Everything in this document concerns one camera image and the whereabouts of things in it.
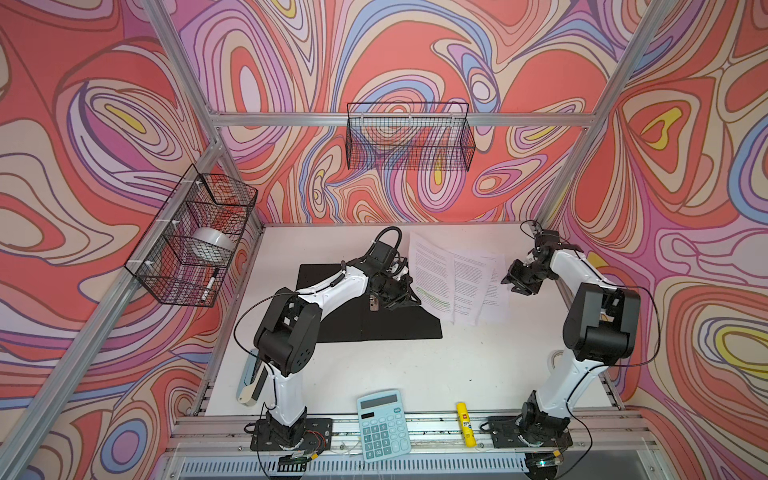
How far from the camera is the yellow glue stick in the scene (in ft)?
2.40

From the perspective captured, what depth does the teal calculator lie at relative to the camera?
2.35 ft

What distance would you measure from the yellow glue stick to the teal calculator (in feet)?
0.47
